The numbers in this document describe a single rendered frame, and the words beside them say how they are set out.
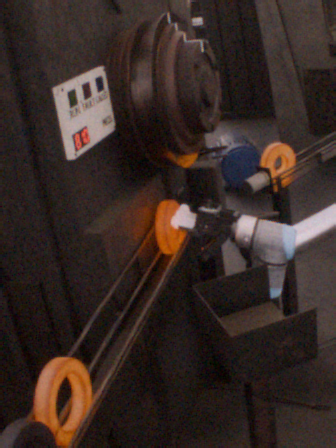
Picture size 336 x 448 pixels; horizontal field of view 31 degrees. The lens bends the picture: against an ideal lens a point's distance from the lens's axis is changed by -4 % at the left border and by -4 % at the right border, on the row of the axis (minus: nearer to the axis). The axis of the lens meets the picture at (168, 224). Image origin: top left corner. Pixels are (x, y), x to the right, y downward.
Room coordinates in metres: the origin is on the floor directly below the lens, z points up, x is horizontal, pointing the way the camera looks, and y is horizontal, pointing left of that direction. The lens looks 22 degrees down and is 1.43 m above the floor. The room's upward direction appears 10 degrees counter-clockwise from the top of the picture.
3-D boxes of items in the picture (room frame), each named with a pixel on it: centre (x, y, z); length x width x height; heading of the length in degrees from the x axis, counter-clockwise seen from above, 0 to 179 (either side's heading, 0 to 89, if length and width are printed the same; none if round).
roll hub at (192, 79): (1.78, -0.17, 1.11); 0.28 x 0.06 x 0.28; 158
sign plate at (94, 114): (1.55, 0.15, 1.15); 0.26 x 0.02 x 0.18; 158
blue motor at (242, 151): (4.06, -0.55, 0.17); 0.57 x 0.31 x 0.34; 178
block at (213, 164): (2.04, -0.16, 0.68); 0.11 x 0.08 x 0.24; 68
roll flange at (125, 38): (1.85, 0.00, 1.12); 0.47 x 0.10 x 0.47; 158
